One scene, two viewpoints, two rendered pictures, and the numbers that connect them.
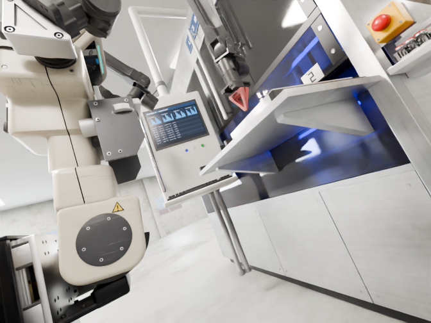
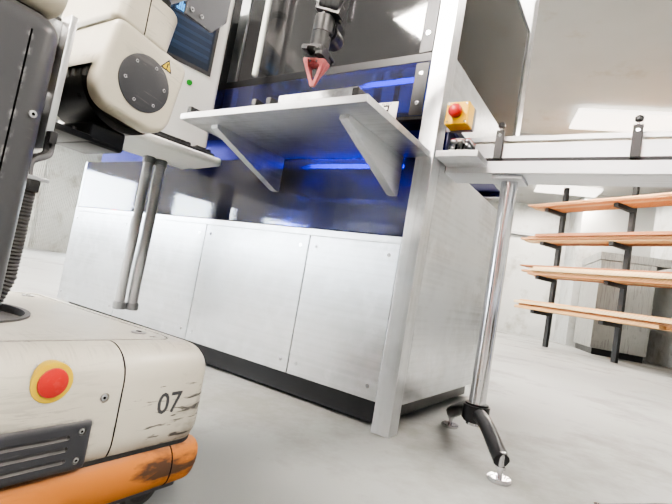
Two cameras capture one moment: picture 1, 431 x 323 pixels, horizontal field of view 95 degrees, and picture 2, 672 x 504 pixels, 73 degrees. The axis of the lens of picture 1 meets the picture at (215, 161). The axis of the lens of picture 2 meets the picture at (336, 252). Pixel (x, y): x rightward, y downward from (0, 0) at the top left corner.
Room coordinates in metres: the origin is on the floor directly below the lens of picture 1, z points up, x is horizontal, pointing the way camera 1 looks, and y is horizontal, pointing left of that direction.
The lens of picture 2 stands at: (-0.49, 0.35, 0.42)
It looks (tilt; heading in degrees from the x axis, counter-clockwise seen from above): 4 degrees up; 329
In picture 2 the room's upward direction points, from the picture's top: 10 degrees clockwise
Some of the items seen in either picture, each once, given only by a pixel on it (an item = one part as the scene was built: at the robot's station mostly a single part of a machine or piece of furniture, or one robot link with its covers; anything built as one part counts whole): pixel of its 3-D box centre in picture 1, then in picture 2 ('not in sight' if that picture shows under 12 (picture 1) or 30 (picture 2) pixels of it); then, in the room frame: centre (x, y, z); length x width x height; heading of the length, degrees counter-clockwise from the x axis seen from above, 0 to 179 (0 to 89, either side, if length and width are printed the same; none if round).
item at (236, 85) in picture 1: (238, 99); (313, 68); (0.67, -0.16, 1.02); 0.07 x 0.07 x 0.09; 40
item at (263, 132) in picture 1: (272, 137); (309, 138); (0.82, -0.26, 0.87); 0.70 x 0.48 x 0.02; 25
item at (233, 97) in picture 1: (243, 99); (316, 72); (0.68, -0.18, 1.02); 0.07 x 0.07 x 0.09; 40
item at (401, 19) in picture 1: (389, 23); (460, 117); (0.53, -0.61, 1.00); 0.08 x 0.07 x 0.07; 115
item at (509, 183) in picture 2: not in sight; (492, 299); (0.46, -0.80, 0.46); 0.09 x 0.09 x 0.77; 25
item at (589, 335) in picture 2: not in sight; (617, 307); (4.04, -8.56, 0.90); 1.40 x 1.08 x 1.81; 132
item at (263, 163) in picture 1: (248, 170); (247, 160); (1.04, -0.15, 0.80); 0.34 x 0.03 x 0.13; 115
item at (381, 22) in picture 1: (381, 22); (455, 111); (0.51, -0.57, 0.99); 0.04 x 0.04 x 0.04; 25
